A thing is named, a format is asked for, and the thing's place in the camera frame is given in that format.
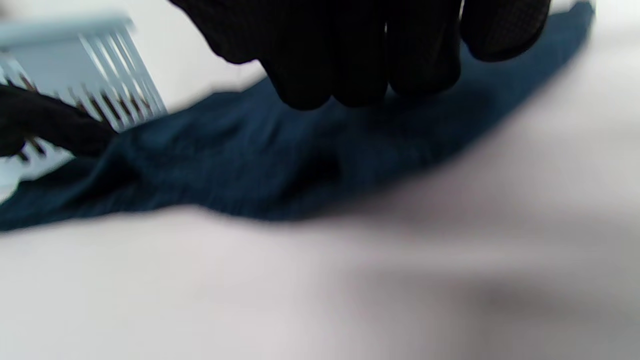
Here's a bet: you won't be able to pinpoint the person's left hand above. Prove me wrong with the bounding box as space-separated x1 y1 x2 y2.
0 82 119 159

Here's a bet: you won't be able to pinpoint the dark teal shorts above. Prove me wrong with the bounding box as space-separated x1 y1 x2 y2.
0 2 596 232

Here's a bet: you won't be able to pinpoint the person's right hand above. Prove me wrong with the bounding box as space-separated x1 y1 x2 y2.
167 0 552 111

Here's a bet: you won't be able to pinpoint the light blue plastic basket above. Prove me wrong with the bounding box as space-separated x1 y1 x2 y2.
0 14 169 202

